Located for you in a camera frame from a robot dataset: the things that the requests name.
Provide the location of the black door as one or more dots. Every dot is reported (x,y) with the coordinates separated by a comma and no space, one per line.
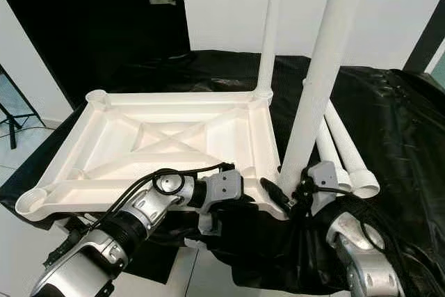
(83,26)

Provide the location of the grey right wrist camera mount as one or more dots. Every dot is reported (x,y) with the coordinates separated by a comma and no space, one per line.
(323,182)

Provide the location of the black plastic cover sheet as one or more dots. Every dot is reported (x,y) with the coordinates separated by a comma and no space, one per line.
(410,137)

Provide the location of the black wall pillar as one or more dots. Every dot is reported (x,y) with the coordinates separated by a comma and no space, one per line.
(427,43)

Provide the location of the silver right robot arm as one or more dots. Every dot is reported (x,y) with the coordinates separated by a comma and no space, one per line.
(361,252)

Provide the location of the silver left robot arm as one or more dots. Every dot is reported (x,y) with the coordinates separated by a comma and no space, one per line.
(146,210)

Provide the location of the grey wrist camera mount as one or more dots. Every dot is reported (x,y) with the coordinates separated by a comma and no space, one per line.
(323,182)
(222,186)

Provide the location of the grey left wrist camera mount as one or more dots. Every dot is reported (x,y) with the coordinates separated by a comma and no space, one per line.
(222,186)

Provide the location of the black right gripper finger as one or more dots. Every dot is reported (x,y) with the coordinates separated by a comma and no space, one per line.
(274,191)

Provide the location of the black tripod stand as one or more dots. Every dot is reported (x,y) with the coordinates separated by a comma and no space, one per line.
(10,119)

